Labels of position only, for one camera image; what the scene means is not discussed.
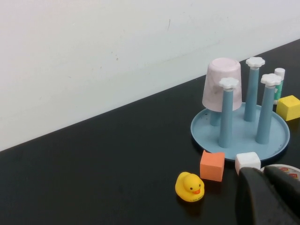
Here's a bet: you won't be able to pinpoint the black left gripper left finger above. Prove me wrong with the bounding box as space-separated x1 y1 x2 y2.
235 166 296 225

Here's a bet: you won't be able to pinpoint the orange foam block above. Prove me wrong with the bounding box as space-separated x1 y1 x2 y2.
200 150 225 182

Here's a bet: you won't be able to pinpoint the green white glue stick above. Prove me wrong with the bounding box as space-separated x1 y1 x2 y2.
273 67 285 105

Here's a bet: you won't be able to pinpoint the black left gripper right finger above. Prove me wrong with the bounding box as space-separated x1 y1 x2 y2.
264 165 300 225

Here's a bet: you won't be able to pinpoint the yellow rubber duck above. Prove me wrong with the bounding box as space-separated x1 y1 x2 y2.
175 172 205 203

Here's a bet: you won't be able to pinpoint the blue cup stand white caps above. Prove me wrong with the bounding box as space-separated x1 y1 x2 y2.
190 57 291 162

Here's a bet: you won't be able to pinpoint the yellow foam cube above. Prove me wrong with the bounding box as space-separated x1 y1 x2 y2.
276 95 300 121

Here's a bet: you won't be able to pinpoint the white foam block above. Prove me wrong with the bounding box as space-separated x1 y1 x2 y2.
235 151 261 175

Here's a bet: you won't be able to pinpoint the pink plastic cup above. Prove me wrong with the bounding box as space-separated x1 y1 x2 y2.
201 58 242 113

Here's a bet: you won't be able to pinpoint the clear tape roll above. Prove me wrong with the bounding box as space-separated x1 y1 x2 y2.
261 164 300 181

